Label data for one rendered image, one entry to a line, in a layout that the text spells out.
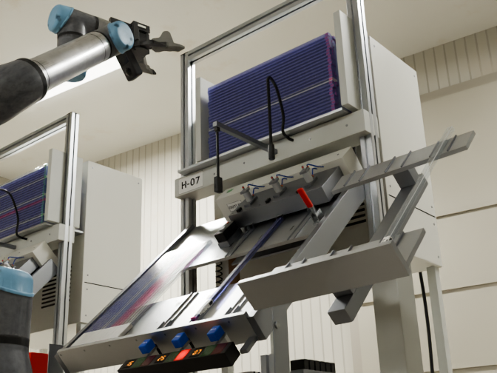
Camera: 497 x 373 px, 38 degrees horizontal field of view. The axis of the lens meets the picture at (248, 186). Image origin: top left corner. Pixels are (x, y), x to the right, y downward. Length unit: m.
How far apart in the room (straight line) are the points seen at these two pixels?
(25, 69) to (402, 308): 0.88
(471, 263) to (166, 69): 2.36
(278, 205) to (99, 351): 0.63
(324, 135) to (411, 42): 2.83
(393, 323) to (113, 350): 0.77
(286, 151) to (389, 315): 0.95
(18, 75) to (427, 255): 1.38
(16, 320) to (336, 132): 1.17
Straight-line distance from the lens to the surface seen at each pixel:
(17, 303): 1.35
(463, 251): 4.46
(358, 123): 2.13
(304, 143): 2.22
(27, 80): 1.53
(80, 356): 1.99
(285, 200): 2.04
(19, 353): 1.34
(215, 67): 5.03
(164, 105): 5.52
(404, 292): 1.44
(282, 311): 1.57
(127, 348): 1.85
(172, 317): 1.84
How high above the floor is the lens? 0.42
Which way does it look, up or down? 21 degrees up
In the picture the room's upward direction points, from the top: 2 degrees counter-clockwise
